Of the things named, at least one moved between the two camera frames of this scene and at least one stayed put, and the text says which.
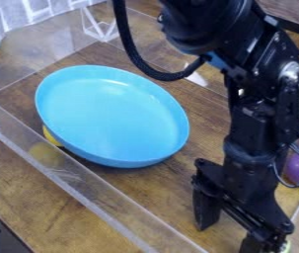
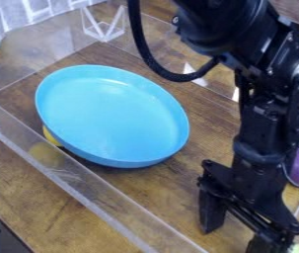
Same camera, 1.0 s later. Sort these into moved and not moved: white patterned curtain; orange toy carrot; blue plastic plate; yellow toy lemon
Moved: orange toy carrot
Not moved: blue plastic plate; white patterned curtain; yellow toy lemon
